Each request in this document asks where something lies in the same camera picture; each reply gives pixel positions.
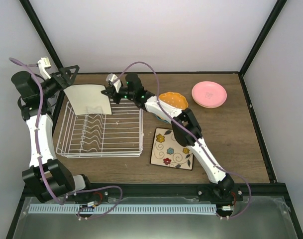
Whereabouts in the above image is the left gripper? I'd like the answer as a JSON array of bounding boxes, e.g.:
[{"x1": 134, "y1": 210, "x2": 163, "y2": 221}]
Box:
[{"x1": 37, "y1": 65, "x2": 80, "y2": 99}]

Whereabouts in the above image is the cream square plate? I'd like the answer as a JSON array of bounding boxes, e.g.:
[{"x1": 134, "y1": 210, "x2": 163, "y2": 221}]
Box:
[{"x1": 64, "y1": 84, "x2": 112, "y2": 116}]

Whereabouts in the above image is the teal dotted plate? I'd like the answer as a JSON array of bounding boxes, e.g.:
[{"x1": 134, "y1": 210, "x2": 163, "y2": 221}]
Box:
[{"x1": 154, "y1": 114, "x2": 171, "y2": 123}]

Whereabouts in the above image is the orange dotted scalloped plate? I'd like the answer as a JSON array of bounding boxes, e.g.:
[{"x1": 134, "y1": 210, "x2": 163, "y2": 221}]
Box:
[{"x1": 159, "y1": 92, "x2": 189, "y2": 110}]

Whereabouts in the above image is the square floral plate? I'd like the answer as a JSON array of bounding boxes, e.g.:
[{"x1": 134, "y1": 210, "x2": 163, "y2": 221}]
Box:
[{"x1": 150, "y1": 128, "x2": 194, "y2": 170}]

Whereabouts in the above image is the pink round plate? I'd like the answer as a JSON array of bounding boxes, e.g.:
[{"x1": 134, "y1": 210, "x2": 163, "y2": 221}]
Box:
[{"x1": 192, "y1": 81, "x2": 227, "y2": 98}]

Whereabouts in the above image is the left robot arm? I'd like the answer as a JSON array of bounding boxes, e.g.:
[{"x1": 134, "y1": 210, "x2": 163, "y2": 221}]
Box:
[{"x1": 11, "y1": 65, "x2": 94, "y2": 203}]

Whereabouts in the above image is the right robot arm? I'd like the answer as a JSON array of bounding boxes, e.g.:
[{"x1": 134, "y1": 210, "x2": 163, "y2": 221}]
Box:
[{"x1": 101, "y1": 73, "x2": 234, "y2": 201}]

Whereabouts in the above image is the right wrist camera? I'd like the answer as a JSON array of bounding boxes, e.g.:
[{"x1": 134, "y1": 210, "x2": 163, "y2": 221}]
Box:
[{"x1": 106, "y1": 73, "x2": 122, "y2": 93}]

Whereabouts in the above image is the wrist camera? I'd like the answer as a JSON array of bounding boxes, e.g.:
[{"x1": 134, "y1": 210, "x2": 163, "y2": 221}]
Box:
[
  {"x1": 106, "y1": 73, "x2": 122, "y2": 93},
  {"x1": 37, "y1": 57, "x2": 51, "y2": 80}
]

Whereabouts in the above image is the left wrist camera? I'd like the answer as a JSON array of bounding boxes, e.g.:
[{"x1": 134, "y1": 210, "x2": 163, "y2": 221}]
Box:
[{"x1": 37, "y1": 57, "x2": 51, "y2": 80}]

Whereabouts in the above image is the white wire dish rack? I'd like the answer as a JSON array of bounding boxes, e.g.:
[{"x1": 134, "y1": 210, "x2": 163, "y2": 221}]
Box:
[{"x1": 56, "y1": 99, "x2": 143, "y2": 158}]

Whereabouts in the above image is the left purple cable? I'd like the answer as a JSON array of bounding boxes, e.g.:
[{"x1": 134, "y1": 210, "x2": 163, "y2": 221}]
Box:
[{"x1": 8, "y1": 57, "x2": 123, "y2": 222}]

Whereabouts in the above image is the black front frame rail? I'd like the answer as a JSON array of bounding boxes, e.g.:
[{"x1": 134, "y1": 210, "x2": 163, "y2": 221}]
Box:
[{"x1": 22, "y1": 183, "x2": 289, "y2": 202}]

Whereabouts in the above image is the slotted cable duct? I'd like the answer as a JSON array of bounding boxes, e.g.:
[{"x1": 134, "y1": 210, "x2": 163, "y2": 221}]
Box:
[{"x1": 28, "y1": 204, "x2": 216, "y2": 215}]

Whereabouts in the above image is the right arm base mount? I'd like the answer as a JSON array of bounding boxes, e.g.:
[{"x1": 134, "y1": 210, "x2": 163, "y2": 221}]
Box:
[{"x1": 196, "y1": 184, "x2": 243, "y2": 204}]

